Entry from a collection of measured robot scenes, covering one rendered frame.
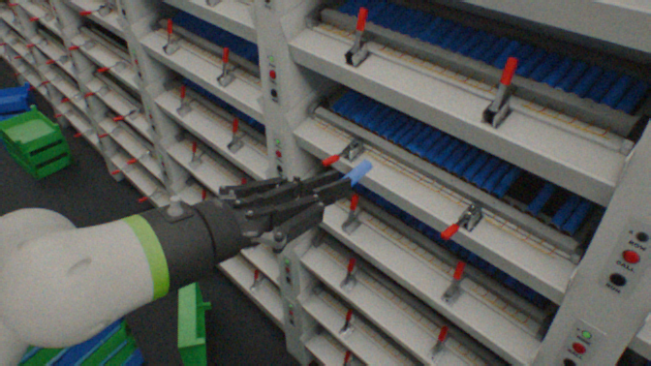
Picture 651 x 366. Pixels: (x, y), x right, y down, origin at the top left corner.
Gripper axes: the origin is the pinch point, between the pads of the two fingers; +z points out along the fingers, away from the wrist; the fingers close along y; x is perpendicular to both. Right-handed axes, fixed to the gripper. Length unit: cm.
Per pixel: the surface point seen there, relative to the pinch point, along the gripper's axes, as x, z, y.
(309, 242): 44, 31, 31
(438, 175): 3.8, 25.2, -2.9
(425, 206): 8.5, 21.9, -4.0
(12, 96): 97, 18, 285
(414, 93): -11.0, 18.1, 1.4
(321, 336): 84, 40, 28
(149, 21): 4, 22, 101
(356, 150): 6.2, 22.6, 14.0
